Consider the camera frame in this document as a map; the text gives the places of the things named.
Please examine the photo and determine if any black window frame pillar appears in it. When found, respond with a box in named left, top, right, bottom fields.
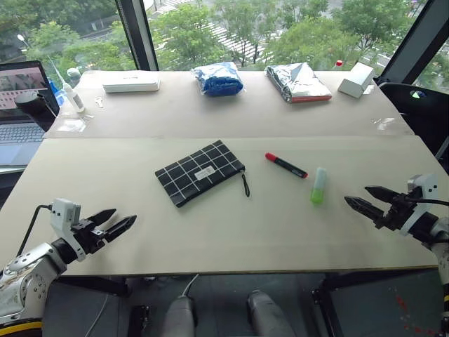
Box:
left=114, top=0, right=159, bottom=72

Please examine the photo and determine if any red black marker pen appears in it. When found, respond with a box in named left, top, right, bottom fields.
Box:
left=264, top=152, right=309, bottom=179

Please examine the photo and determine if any black slanted window frame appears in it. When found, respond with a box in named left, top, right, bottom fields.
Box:
left=377, top=0, right=449, bottom=85

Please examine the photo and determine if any grey laptop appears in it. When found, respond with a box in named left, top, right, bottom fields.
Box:
left=0, top=60, right=60, bottom=166

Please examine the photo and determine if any white cable under table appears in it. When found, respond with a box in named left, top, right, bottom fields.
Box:
left=182, top=273, right=200, bottom=298

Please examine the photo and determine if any black device with green light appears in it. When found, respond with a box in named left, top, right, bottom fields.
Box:
left=377, top=82, right=449, bottom=159

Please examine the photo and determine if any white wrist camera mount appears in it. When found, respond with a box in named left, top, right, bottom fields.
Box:
left=399, top=173, right=438, bottom=236
left=50, top=198, right=87, bottom=263

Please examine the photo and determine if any white nozzle glue bottle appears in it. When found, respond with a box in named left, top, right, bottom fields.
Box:
left=47, top=55, right=86, bottom=113

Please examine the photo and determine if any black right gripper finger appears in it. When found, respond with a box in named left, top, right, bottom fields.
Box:
left=364, top=186, right=399, bottom=204
left=344, top=197, right=384, bottom=222

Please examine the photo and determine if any grey rounded shape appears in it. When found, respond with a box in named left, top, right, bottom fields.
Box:
left=164, top=296, right=197, bottom=337
left=247, top=290, right=295, bottom=337

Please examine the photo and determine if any flat white box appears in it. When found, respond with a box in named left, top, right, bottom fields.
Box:
left=102, top=79, right=161, bottom=93

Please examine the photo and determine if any blue plastic-wrapped package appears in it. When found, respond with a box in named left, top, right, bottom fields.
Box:
left=191, top=62, right=246, bottom=98

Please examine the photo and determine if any clear plastic tape patch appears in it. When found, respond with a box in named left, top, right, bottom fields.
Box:
left=371, top=117, right=401, bottom=131
left=55, top=117, right=88, bottom=133

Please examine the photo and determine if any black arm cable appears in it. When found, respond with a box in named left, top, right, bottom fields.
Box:
left=16, top=204, right=53, bottom=257
left=399, top=196, right=449, bottom=208

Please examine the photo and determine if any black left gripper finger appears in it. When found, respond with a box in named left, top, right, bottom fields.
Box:
left=86, top=209, right=117, bottom=227
left=104, top=215, right=138, bottom=244

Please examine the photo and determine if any small white cardboard box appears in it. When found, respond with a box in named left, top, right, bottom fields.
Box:
left=337, top=62, right=375, bottom=99

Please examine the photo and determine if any blue plastic sheet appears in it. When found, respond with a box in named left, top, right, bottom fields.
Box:
left=48, top=79, right=65, bottom=106

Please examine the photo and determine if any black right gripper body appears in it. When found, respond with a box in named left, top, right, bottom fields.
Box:
left=375, top=189, right=422, bottom=232

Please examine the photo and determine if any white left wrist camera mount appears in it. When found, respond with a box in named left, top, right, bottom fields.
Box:
left=50, top=198, right=87, bottom=263

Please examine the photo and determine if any black cylindrical controller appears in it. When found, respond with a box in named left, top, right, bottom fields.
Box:
left=14, top=93, right=57, bottom=133

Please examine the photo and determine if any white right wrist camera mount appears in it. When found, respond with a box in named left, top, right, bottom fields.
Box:
left=399, top=173, right=438, bottom=236

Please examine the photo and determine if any black grid pencil pouch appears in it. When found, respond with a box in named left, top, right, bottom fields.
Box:
left=154, top=139, right=252, bottom=209

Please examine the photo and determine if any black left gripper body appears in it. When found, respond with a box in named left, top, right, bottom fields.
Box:
left=72, top=218, right=107, bottom=256

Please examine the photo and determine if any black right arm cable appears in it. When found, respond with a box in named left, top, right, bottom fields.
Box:
left=399, top=196, right=449, bottom=208

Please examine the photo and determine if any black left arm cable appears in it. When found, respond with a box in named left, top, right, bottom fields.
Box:
left=16, top=204, right=53, bottom=257

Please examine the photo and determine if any silver foil package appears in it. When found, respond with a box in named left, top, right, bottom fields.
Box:
left=264, top=62, right=333, bottom=104

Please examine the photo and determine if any green glue stick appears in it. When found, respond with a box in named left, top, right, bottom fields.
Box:
left=309, top=166, right=328, bottom=205

